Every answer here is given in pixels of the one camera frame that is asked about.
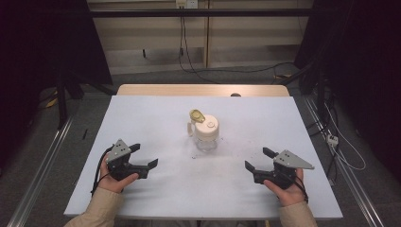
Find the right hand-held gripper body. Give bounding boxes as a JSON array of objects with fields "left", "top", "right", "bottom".
[{"left": 253, "top": 149, "right": 316, "bottom": 190}]

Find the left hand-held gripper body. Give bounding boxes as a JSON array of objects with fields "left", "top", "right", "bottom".
[{"left": 105, "top": 138, "right": 150, "bottom": 183}]

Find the glass jar with cream lid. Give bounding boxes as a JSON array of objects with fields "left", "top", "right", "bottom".
[{"left": 187, "top": 109, "right": 220, "bottom": 152}]

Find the person's right hand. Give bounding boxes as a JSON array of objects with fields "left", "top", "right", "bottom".
[{"left": 263, "top": 168, "right": 309, "bottom": 208}]

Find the person's left hand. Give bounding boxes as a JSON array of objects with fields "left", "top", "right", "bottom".
[{"left": 98, "top": 153, "right": 140, "bottom": 194}]

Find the white power strip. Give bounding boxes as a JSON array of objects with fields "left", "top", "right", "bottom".
[{"left": 326, "top": 133, "right": 340, "bottom": 148}]

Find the black metal stand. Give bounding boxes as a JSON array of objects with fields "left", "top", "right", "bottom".
[
  {"left": 56, "top": 70, "right": 115, "bottom": 131},
  {"left": 279, "top": 60, "right": 336, "bottom": 128}
]

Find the black curtain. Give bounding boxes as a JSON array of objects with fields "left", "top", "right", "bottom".
[
  {"left": 294, "top": 0, "right": 401, "bottom": 178},
  {"left": 0, "top": 0, "right": 113, "bottom": 171}
]

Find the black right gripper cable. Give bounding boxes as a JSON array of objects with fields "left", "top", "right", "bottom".
[{"left": 294, "top": 175, "right": 309, "bottom": 203}]

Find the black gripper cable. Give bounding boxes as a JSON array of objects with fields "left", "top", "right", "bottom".
[
  {"left": 294, "top": 175, "right": 309, "bottom": 203},
  {"left": 90, "top": 146, "right": 114, "bottom": 197}
]

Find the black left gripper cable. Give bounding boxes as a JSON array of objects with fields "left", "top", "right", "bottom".
[{"left": 90, "top": 146, "right": 114, "bottom": 197}]

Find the aluminium floor rail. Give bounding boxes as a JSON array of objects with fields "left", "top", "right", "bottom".
[
  {"left": 7, "top": 115, "right": 76, "bottom": 227},
  {"left": 303, "top": 95, "right": 385, "bottom": 227}
]

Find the white floor cable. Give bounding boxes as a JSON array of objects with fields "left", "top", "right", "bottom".
[{"left": 323, "top": 103, "right": 367, "bottom": 172}]

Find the black power cable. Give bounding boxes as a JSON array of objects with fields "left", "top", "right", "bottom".
[
  {"left": 178, "top": 8, "right": 220, "bottom": 85},
  {"left": 182, "top": 15, "right": 296, "bottom": 76}
]

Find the black horizontal frame bar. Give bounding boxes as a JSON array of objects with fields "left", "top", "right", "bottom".
[{"left": 60, "top": 8, "right": 320, "bottom": 19}]

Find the white wall socket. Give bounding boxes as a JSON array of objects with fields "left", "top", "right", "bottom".
[{"left": 175, "top": 0, "right": 200, "bottom": 9}]

